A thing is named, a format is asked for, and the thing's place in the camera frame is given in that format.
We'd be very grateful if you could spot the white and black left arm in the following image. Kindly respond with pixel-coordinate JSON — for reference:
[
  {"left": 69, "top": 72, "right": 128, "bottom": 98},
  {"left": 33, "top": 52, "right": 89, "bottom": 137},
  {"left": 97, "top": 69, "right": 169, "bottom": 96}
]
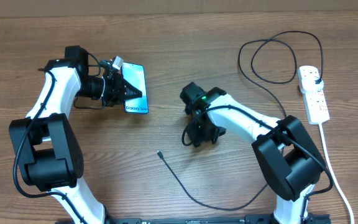
[{"left": 9, "top": 45, "right": 149, "bottom": 223}]

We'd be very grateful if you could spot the blue Galaxy smartphone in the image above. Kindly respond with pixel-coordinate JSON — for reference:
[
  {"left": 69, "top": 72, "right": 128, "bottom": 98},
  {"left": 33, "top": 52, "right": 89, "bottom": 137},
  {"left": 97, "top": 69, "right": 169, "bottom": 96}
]
[{"left": 121, "top": 62, "right": 149, "bottom": 114}]

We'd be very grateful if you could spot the white power strip cord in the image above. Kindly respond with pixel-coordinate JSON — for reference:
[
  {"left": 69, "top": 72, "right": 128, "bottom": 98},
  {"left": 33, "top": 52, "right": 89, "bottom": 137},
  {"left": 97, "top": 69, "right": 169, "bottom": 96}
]
[{"left": 318, "top": 122, "right": 356, "bottom": 224}]

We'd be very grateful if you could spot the white power extension strip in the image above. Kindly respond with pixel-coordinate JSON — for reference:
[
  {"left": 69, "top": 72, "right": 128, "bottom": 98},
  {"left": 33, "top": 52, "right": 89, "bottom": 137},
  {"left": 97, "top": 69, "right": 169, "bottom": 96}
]
[{"left": 298, "top": 65, "right": 330, "bottom": 124}]

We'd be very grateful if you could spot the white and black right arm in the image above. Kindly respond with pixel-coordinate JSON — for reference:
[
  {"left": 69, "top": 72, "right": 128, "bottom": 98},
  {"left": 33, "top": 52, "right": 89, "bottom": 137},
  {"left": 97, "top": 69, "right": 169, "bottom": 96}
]
[{"left": 180, "top": 82, "right": 332, "bottom": 223}]

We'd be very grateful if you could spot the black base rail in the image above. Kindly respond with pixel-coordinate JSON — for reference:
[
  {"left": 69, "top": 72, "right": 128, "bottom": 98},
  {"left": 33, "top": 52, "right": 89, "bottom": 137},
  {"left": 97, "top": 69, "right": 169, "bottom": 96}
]
[{"left": 54, "top": 213, "right": 332, "bottom": 224}]

